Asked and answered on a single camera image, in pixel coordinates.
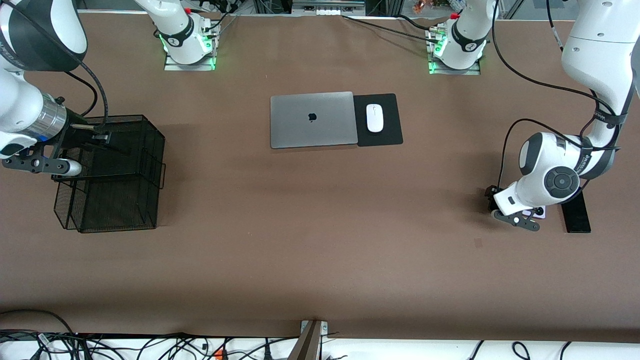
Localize long black smartphone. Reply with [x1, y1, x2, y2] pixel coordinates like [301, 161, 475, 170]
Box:
[560, 190, 592, 234]

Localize black mouse pad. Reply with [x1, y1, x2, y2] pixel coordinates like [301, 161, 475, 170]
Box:
[353, 93, 404, 148]

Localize white computer mouse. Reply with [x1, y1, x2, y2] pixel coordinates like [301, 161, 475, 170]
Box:
[366, 103, 385, 134]

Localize silver closed laptop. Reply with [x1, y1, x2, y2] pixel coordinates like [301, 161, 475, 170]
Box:
[270, 91, 359, 150]

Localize grey power strip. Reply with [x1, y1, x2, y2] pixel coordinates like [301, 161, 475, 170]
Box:
[292, 0, 366, 17]

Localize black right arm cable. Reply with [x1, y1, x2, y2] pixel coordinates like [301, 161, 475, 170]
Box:
[0, 0, 111, 132]

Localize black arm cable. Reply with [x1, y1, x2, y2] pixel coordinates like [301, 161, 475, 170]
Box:
[491, 0, 623, 201]
[0, 0, 111, 132]

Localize black wire mesh organizer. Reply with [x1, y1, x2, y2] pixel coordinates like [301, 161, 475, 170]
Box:
[51, 114, 167, 234]

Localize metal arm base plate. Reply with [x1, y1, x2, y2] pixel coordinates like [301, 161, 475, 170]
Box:
[426, 25, 482, 76]
[164, 25, 221, 72]

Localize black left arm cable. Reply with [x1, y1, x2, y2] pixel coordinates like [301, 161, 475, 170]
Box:
[491, 0, 623, 201]

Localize thick black floor cable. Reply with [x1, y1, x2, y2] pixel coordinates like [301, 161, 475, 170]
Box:
[0, 309, 78, 360]

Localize black table cable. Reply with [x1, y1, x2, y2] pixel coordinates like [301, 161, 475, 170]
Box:
[395, 14, 437, 31]
[341, 14, 443, 46]

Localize tangled black cables bundle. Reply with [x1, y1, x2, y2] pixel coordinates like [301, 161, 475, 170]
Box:
[75, 332, 301, 360]

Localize aluminium camera post bracket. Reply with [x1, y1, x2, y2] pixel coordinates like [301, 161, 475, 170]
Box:
[287, 320, 329, 360]

